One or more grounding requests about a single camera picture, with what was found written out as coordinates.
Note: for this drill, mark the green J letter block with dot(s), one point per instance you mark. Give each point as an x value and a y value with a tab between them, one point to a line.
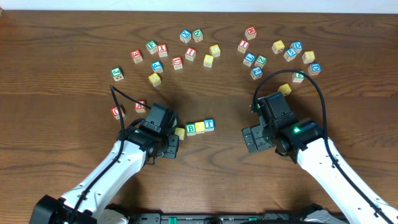
117	74

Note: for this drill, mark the blue L letter block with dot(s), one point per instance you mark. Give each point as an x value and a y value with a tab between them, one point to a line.
249	59

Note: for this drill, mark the yellow 8 block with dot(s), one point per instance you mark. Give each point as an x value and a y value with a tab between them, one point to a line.
308	57

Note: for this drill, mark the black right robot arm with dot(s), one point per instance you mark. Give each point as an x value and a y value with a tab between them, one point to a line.
306	145

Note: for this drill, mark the green N letter block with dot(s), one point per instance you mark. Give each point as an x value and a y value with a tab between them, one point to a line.
197	35

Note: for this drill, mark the blue D letter block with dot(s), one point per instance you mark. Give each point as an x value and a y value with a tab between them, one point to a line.
296	46

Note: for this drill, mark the red U letter block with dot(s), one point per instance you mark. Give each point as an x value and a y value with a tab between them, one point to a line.
177	63

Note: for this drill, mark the green Z letter block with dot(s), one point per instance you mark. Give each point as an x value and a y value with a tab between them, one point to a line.
260	61

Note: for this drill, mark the green B letter block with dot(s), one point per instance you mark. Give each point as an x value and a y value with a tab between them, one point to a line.
190	129

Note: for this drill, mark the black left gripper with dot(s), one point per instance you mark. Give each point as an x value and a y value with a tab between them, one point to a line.
171	146

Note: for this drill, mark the blue P letter block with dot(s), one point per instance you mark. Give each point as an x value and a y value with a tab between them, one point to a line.
157	66

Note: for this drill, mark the red N letter block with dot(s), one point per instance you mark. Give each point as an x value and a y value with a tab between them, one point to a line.
250	32

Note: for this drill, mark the yellow O block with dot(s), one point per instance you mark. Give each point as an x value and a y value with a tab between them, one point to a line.
200	127

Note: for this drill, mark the red G letter block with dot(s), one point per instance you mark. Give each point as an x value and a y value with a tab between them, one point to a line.
136	56

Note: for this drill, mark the green L letter block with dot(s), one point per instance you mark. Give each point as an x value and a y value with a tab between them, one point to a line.
297	77

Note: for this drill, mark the red I block left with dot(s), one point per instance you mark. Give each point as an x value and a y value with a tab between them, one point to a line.
190	54

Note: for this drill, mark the plain yellow wooden block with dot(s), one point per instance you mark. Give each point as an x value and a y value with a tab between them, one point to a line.
155	79

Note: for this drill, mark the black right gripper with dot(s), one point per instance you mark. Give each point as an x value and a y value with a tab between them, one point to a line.
253	139

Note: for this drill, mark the red I letter block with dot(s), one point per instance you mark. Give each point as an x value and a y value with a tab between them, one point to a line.
243	46

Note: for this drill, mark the blue X letter block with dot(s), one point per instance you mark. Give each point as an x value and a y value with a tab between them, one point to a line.
185	36

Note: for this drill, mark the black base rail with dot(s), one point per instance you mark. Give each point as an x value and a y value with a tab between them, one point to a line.
319	216

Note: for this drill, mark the blue D block right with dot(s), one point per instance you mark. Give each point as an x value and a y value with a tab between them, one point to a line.
314	69

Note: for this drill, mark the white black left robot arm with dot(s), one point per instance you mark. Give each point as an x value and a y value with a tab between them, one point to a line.
143	139

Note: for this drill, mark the blue T letter block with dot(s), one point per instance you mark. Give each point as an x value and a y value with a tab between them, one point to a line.
209	125

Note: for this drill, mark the red U block left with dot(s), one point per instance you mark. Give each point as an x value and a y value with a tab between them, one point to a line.
115	112

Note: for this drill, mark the red A letter block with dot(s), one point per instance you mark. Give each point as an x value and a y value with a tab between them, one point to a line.
139	108

